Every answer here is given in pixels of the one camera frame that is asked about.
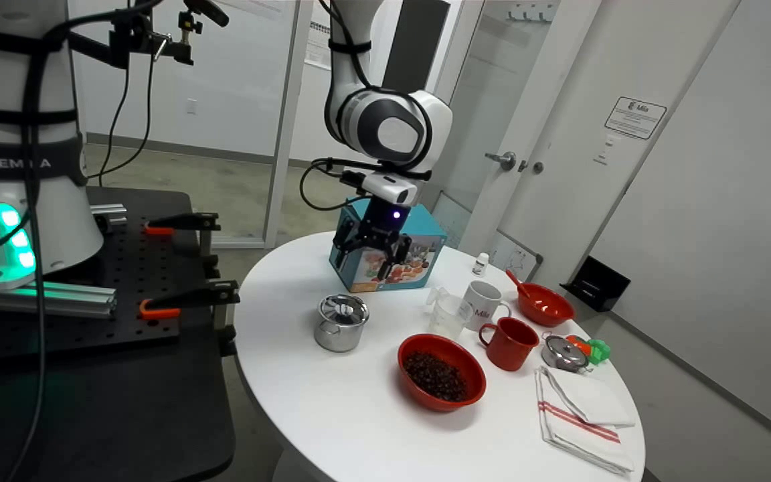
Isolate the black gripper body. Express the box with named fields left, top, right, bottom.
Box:
left=341, top=198, right=409, bottom=252

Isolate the silver pot lid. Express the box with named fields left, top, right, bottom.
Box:
left=317, top=294, right=369, bottom=324

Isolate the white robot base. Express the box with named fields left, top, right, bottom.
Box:
left=0, top=0, right=104, bottom=291

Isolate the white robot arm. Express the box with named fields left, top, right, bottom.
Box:
left=318, top=0, right=453, bottom=279

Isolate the silver pot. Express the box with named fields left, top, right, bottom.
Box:
left=313, top=294, right=369, bottom=352

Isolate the teal cardboard box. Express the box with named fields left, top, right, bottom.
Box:
left=330, top=203, right=446, bottom=291

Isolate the small white bottle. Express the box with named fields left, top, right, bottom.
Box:
left=470, top=252, right=491, bottom=276

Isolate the white mug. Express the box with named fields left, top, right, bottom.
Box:
left=458, top=282, right=508, bottom=330

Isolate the red bowl of coffee beans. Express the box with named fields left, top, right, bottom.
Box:
left=395, top=335, right=488, bottom=413

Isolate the red mug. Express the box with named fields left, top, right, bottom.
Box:
left=477, top=316, right=539, bottom=371

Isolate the black orange clamp lower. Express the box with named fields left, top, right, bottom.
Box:
left=136, top=282, right=239, bottom=320

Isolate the black orange clamp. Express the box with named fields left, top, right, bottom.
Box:
left=136, top=282, right=239, bottom=320
left=141, top=212, right=219, bottom=239

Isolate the black orange clamp upper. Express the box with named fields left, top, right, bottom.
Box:
left=141, top=212, right=219, bottom=239

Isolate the red bowl with spoon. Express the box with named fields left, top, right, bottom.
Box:
left=508, top=273, right=574, bottom=327

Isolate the small metal strainer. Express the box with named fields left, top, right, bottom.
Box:
left=541, top=335, right=590, bottom=371

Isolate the black floor box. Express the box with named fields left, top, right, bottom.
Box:
left=564, top=256, right=630, bottom=311

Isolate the green orange small item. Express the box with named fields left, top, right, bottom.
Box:
left=568, top=335, right=611, bottom=363

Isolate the white red-striped cloth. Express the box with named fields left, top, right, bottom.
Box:
left=535, top=366, right=634, bottom=477

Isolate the black perforated mounting table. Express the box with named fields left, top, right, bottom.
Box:
left=0, top=186, right=235, bottom=482

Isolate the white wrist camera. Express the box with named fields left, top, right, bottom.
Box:
left=361, top=174, right=417, bottom=207

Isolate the silver door handle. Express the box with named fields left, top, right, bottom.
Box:
left=484, top=153, right=545, bottom=174

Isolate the white wall sign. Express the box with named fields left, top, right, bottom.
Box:
left=604, top=95, right=666, bottom=140

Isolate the black camera on stand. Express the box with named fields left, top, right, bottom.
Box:
left=109, top=0, right=231, bottom=65

